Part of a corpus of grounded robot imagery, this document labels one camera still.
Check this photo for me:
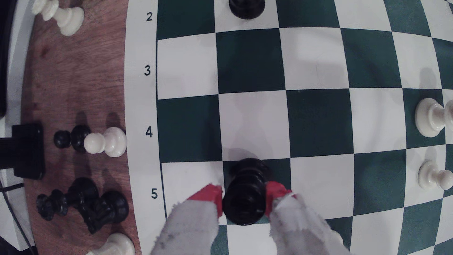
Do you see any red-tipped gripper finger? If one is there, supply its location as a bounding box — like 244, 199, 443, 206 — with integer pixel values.
265, 181, 351, 255
150, 183, 223, 255

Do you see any tall black chess piece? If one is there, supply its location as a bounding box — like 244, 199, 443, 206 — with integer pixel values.
222, 158, 272, 226

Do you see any white chess knight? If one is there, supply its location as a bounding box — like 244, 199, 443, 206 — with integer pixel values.
85, 232, 136, 255

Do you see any black chess knight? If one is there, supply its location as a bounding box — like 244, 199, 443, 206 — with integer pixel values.
78, 191, 130, 235

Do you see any black chess queen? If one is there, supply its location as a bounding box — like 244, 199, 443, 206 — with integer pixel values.
35, 177, 100, 221

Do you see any white chess pawn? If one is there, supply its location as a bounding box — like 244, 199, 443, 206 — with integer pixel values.
84, 127, 127, 158
418, 160, 453, 190

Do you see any black chess pawn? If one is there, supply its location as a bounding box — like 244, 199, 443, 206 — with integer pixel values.
53, 125, 92, 153

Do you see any white chess bishop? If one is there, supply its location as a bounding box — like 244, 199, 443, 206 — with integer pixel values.
415, 98, 453, 138

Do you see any green and white chess mat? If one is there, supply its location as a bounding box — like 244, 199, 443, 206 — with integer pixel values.
124, 0, 453, 255

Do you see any black chess rook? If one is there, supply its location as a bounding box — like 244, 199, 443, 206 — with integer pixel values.
229, 0, 266, 20

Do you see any white chess piece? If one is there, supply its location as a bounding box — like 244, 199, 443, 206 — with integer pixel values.
32, 0, 85, 37

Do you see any black stand block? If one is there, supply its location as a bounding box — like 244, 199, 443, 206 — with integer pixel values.
0, 122, 46, 180

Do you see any thin black cable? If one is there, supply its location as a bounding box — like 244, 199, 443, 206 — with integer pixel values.
0, 179, 38, 255

